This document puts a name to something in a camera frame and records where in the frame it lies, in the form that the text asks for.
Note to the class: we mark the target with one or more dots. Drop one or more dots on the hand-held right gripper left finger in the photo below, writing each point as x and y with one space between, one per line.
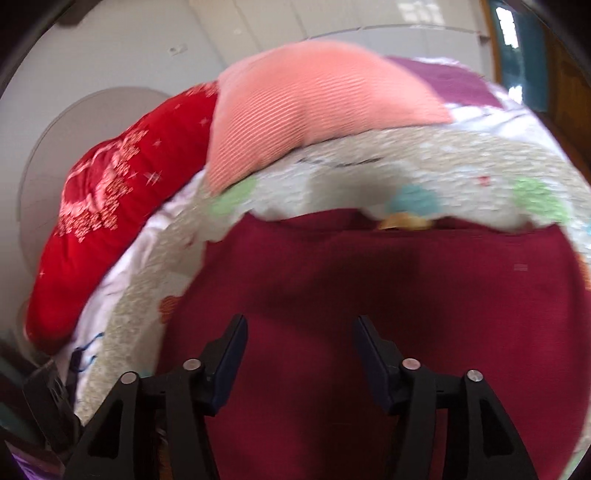
228 360

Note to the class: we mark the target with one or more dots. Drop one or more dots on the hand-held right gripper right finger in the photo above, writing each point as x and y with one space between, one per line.
374 364

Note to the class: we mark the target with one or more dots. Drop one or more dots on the maroon garment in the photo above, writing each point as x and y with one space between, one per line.
323 277

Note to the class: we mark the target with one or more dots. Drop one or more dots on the white fleece blanket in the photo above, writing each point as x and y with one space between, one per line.
120 277

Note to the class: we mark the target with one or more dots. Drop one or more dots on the red floral pillow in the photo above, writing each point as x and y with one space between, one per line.
115 207

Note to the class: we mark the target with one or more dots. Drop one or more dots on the beige quilted patchwork blanket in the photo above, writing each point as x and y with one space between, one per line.
438 161

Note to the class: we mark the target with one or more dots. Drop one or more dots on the pink ribbed pillow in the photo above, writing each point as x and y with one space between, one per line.
314 101

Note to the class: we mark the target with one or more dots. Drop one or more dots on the white round headboard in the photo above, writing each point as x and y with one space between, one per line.
55 152

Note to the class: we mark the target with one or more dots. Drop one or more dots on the purple bed sheet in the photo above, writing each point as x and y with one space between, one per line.
452 83

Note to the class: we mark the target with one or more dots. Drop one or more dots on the wooden framed door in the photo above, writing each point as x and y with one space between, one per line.
568 92

